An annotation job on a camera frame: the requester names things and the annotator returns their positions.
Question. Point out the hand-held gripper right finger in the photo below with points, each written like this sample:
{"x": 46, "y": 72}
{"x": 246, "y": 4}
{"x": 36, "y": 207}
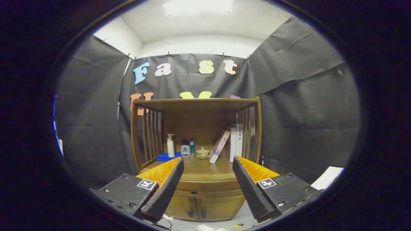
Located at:
{"x": 249, "y": 189}

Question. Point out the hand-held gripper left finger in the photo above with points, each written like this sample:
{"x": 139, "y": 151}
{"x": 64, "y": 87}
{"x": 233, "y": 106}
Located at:
{"x": 168, "y": 186}

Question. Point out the wooden drawer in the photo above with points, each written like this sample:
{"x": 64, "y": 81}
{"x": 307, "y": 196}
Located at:
{"x": 208, "y": 189}

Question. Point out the wooden cabinet door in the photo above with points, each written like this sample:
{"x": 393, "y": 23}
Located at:
{"x": 181, "y": 208}
{"x": 218, "y": 208}

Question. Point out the wooden countertop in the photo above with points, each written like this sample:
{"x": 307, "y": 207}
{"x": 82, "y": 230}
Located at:
{"x": 199, "y": 166}

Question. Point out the wooden cabinet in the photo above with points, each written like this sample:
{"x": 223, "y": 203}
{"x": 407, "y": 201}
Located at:
{"x": 199, "y": 122}

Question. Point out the blue cloth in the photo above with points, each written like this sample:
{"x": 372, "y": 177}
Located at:
{"x": 163, "y": 157}

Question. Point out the white pump bottle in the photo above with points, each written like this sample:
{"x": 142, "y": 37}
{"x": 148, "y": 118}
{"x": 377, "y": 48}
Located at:
{"x": 170, "y": 147}

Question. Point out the white lotion bottle blue cap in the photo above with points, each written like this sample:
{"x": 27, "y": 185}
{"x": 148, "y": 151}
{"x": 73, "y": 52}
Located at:
{"x": 185, "y": 150}

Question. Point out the teal bottle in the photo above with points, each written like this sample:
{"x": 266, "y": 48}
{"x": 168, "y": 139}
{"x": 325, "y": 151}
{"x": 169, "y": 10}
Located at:
{"x": 192, "y": 149}

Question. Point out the cream lidded tea cup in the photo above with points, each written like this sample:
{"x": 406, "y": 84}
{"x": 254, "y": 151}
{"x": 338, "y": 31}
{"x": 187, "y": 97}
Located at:
{"x": 202, "y": 153}

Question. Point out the white book plain spine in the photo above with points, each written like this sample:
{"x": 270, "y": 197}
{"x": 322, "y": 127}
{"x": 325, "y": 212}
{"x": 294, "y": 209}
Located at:
{"x": 233, "y": 144}

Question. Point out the white book black lettering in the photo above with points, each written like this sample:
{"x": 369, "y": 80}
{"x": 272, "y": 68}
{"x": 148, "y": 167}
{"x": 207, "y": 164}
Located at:
{"x": 239, "y": 141}

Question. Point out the dark patterned book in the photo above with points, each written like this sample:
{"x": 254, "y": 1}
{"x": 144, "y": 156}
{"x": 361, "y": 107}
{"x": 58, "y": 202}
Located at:
{"x": 228, "y": 144}

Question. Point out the purple and white book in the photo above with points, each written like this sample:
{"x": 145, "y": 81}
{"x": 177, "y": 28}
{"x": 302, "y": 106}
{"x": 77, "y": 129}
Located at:
{"x": 219, "y": 147}

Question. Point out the white machine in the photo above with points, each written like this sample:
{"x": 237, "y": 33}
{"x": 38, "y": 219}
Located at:
{"x": 327, "y": 178}

